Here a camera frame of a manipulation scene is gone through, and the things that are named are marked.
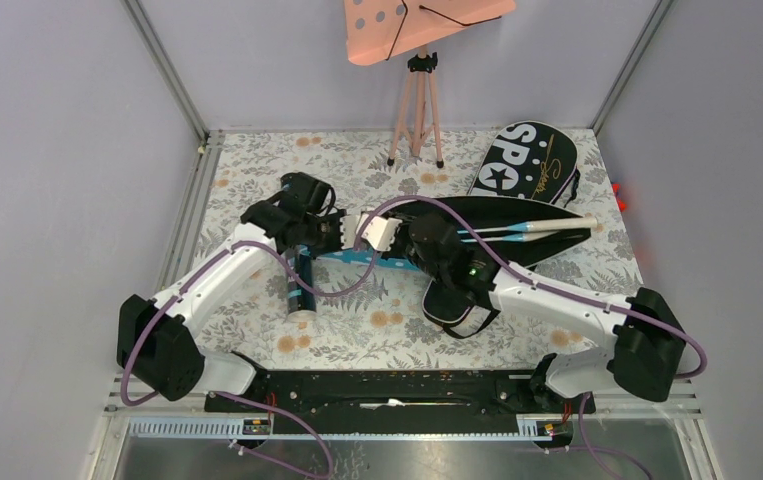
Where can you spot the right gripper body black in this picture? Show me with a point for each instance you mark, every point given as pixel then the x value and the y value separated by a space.
pixel 404 246

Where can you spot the pink music stand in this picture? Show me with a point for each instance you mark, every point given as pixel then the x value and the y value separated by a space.
pixel 378 30

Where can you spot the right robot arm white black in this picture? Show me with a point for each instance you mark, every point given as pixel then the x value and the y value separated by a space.
pixel 638 341

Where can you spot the black shuttlecock tube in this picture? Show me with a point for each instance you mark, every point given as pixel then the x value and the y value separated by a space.
pixel 301 304

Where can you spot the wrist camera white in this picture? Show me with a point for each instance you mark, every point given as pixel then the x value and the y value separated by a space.
pixel 378 232
pixel 349 225

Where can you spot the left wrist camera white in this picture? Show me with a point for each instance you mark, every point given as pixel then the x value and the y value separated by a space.
pixel 349 225

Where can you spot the blue racket bag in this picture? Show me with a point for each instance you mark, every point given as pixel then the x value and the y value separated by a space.
pixel 452 292

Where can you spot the black sport racket bag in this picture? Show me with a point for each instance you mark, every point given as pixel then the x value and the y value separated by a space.
pixel 529 160

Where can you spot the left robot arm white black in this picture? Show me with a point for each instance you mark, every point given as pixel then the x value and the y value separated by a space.
pixel 157 346

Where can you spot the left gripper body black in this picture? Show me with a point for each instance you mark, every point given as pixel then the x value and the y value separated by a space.
pixel 325 235

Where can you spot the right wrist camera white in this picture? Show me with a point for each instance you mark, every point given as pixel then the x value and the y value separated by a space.
pixel 378 232

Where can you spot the floral table mat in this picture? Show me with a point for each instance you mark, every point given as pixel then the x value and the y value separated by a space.
pixel 372 319

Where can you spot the blue racket white grip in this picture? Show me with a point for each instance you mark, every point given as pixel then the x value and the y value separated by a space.
pixel 544 225

